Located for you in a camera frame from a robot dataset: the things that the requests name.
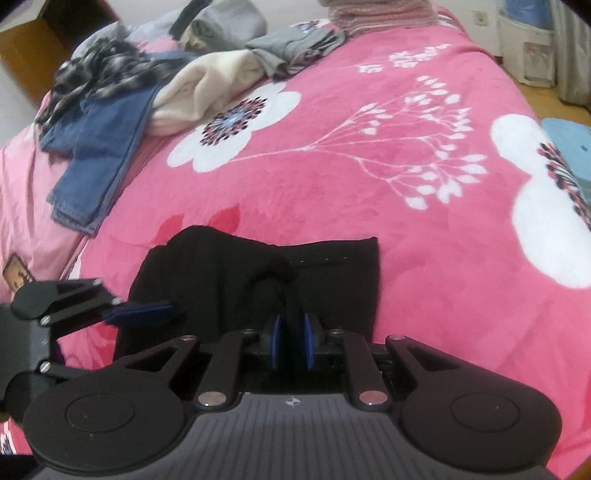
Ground cream fleece garment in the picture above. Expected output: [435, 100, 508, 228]
[150, 50, 265, 137]

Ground pink folded towels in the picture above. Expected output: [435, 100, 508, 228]
[323, 0, 439, 37]

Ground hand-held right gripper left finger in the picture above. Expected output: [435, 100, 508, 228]
[124, 314, 283, 411]

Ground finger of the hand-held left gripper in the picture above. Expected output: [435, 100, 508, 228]
[39, 278, 180, 329]
[39, 361, 93, 383]

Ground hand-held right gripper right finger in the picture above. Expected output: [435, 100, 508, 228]
[302, 313, 463, 412]

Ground white box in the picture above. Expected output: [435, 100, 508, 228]
[498, 4, 557, 88]

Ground light blue stool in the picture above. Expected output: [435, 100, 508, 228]
[540, 117, 591, 206]

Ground blue plastic bag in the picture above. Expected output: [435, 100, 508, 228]
[503, 0, 555, 32]

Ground grey garment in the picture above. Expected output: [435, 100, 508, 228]
[180, 0, 347, 78]

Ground blue jeans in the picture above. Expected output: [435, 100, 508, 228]
[39, 51, 199, 237]

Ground grey plaid shirt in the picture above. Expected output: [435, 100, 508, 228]
[34, 37, 172, 130]

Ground grey curtain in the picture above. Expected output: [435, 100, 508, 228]
[551, 0, 591, 108]

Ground grey floral bedding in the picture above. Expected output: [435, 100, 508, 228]
[74, 21, 182, 54]

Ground wooden nightstand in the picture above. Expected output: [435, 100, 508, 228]
[0, 0, 122, 106]

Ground pink floral blanket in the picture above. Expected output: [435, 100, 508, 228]
[0, 7, 591, 480]

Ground black printed t-shirt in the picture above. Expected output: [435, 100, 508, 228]
[113, 225, 382, 370]

